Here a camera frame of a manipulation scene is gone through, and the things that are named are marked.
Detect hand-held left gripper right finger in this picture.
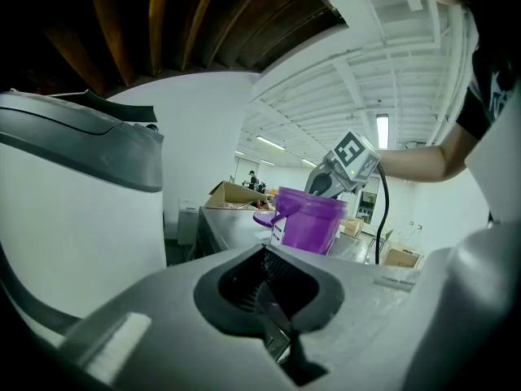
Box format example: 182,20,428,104
265,217,521,391

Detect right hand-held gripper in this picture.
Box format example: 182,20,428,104
304,130,383,200

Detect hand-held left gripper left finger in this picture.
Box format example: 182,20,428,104
59,244,292,391

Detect purple plastic bucket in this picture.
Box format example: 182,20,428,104
252,186,350,257

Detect person's right forearm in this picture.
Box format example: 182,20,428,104
378,126,485,183

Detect open cardboard box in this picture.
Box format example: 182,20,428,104
203,180,278,211

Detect large white and grey machine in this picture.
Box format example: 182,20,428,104
0,89,169,336

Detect black star print shirt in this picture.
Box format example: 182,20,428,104
455,0,521,142

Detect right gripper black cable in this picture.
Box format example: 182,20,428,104
374,163,391,265

